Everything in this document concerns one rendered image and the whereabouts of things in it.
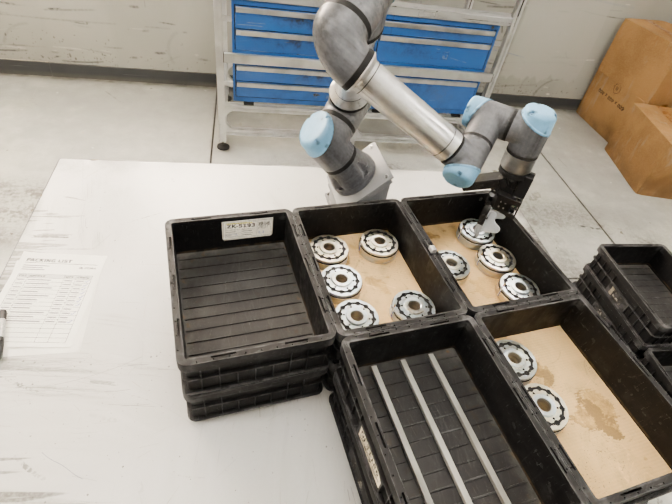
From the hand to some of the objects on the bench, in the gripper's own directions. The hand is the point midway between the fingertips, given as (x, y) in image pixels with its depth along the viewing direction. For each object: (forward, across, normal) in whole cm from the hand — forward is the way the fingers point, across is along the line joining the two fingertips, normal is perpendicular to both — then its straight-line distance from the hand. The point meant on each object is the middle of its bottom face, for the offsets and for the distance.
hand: (477, 226), depth 126 cm
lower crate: (+20, -59, -11) cm, 63 cm away
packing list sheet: (+20, -71, +86) cm, 113 cm away
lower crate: (+20, -53, +39) cm, 69 cm away
